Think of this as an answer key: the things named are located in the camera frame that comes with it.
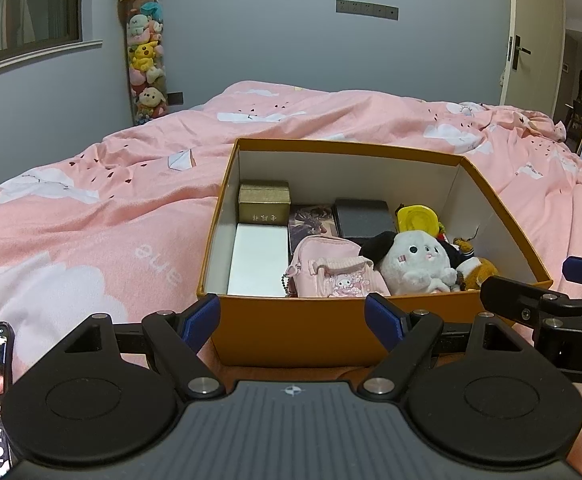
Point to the black wall socket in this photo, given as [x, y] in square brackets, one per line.
[175, 98]

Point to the long white box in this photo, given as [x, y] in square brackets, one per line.
[258, 260]

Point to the window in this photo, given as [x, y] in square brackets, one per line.
[21, 5]

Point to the pink pouch bag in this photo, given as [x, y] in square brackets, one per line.
[331, 270]

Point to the illustrated card box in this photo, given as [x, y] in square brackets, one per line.
[311, 220]

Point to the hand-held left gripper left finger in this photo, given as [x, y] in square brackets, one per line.
[201, 320]

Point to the orange cardboard box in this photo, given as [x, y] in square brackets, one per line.
[296, 330]

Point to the gold box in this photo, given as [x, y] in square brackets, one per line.
[263, 202]

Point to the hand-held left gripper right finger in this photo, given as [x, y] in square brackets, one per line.
[383, 320]

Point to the white door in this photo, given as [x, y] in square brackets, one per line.
[536, 10]

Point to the clear tube of plush toys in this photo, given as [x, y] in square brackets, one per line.
[143, 55]

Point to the white plush with striped back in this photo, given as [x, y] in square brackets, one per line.
[416, 260]

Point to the yellow round plastic toy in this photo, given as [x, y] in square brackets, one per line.
[416, 217]

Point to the brown plush dog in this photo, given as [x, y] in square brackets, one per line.
[476, 270]

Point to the black box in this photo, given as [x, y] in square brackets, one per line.
[363, 217]

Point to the grey wall outlet panel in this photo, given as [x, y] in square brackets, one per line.
[366, 9]

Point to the red orange charm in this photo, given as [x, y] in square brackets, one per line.
[442, 231]

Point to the pink printed blanket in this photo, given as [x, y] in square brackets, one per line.
[96, 220]

